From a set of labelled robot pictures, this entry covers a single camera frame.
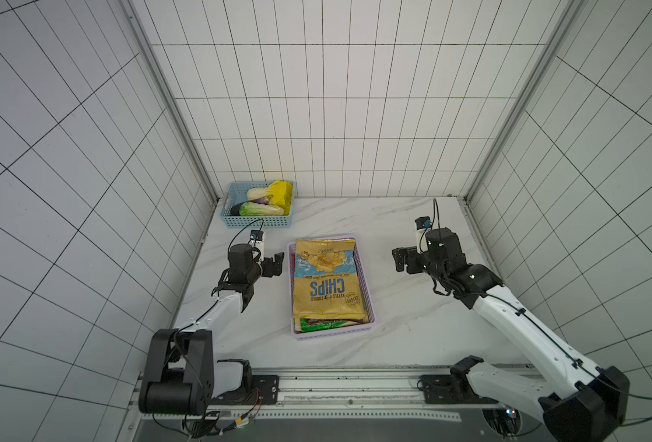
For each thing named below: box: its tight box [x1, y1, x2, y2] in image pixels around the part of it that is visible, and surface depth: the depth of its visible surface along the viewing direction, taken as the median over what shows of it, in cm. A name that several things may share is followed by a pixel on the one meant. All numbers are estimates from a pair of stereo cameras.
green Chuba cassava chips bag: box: [300, 318, 360, 333], surface depth 81 cm
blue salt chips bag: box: [291, 238, 367, 321], surface depth 86 cm
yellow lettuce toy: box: [267, 179, 293, 216], surface depth 112 cm
